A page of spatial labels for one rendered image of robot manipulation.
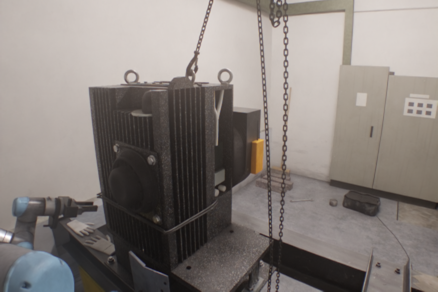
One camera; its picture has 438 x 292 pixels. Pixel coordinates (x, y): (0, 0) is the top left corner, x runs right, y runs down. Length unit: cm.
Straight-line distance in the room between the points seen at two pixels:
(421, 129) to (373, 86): 77
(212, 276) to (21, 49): 162
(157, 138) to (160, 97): 14
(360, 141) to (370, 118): 34
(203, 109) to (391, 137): 300
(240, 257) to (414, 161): 297
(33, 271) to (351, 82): 356
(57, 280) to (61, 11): 170
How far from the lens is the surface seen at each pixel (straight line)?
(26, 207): 117
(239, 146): 121
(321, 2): 399
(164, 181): 91
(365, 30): 390
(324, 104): 398
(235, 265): 114
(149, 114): 88
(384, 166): 380
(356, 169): 385
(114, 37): 212
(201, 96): 100
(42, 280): 51
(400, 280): 164
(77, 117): 198
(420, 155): 375
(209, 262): 116
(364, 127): 369
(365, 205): 348
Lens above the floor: 168
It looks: 13 degrees down
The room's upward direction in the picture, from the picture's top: straight up
